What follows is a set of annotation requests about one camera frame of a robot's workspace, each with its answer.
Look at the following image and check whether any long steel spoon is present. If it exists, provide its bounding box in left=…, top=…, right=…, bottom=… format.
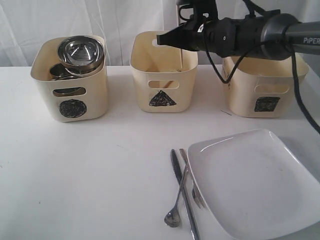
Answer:
left=164, top=166, right=188, bottom=228

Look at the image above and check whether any white square plate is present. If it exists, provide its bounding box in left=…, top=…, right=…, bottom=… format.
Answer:
left=187, top=129, right=320, bottom=240

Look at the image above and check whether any white ceramic bowl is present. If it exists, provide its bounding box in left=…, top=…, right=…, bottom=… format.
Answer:
left=66, top=63, right=104, bottom=78

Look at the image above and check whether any steel table knife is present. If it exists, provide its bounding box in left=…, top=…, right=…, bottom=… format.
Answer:
left=170, top=149, right=200, bottom=240

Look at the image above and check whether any stainless steel bowl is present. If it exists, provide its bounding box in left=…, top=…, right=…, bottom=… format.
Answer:
left=56, top=35, right=105, bottom=72

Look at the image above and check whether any cream bin with square mark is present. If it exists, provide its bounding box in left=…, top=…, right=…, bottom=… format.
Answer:
left=223, top=57, right=294, bottom=118

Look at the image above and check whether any cream bin with triangle mark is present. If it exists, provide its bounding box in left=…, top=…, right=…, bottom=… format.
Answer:
left=130, top=31, right=198, bottom=113

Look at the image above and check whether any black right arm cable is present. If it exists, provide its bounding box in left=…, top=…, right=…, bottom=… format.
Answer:
left=202, top=0, right=320, bottom=136

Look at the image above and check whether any cream bin with circle mark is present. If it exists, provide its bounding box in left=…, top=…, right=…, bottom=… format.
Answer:
left=30, top=37, right=109, bottom=123

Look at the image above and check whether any white backdrop curtain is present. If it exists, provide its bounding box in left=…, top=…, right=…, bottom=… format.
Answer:
left=0, top=0, right=320, bottom=68

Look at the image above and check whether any steel fork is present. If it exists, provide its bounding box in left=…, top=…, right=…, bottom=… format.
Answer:
left=179, top=148, right=206, bottom=208

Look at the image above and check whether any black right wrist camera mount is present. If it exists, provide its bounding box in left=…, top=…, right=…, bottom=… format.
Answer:
left=175, top=0, right=219, bottom=22

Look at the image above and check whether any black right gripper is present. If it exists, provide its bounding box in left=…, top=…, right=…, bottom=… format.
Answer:
left=156, top=17, right=263, bottom=58

